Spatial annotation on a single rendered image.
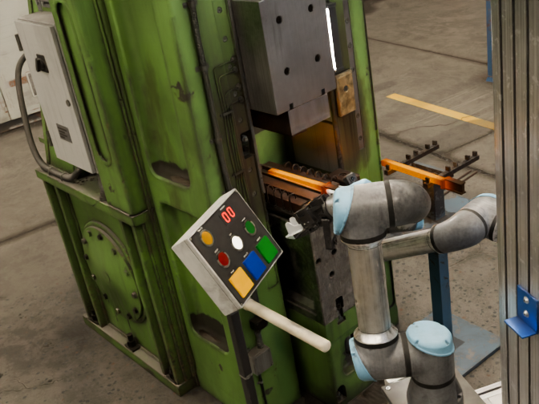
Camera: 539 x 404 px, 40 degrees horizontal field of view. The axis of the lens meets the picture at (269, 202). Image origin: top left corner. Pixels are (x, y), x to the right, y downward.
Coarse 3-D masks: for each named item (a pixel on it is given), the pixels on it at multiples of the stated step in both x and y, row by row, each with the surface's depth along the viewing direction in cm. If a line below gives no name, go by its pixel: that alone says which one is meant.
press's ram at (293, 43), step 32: (256, 0) 246; (288, 0) 251; (320, 0) 260; (256, 32) 250; (288, 32) 254; (320, 32) 264; (256, 64) 258; (288, 64) 258; (320, 64) 268; (256, 96) 265; (288, 96) 262
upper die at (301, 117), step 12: (324, 96) 273; (300, 108) 267; (312, 108) 271; (324, 108) 275; (252, 120) 282; (264, 120) 276; (276, 120) 271; (288, 120) 265; (300, 120) 268; (312, 120) 272; (288, 132) 268
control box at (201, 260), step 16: (224, 208) 244; (240, 208) 250; (208, 224) 235; (224, 224) 241; (240, 224) 247; (256, 224) 253; (192, 240) 227; (224, 240) 238; (256, 240) 249; (272, 240) 255; (192, 256) 229; (208, 256) 230; (240, 256) 240; (192, 272) 232; (208, 272) 229; (224, 272) 232; (208, 288) 233; (224, 288) 230; (256, 288) 240; (224, 304) 233; (240, 304) 231
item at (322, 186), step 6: (276, 174) 305; (282, 174) 302; (288, 174) 301; (294, 174) 300; (294, 180) 297; (300, 180) 294; (306, 180) 292; (312, 180) 291; (312, 186) 290; (318, 186) 286; (324, 186) 284; (330, 186) 283; (336, 186) 282; (324, 192) 284
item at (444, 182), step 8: (384, 160) 307; (392, 160) 306; (392, 168) 304; (400, 168) 300; (408, 168) 297; (416, 168) 296; (416, 176) 294; (424, 176) 290; (432, 176) 287; (440, 176) 286; (448, 176) 283; (440, 184) 283; (448, 184) 282; (456, 184) 278; (456, 192) 279; (464, 192) 278
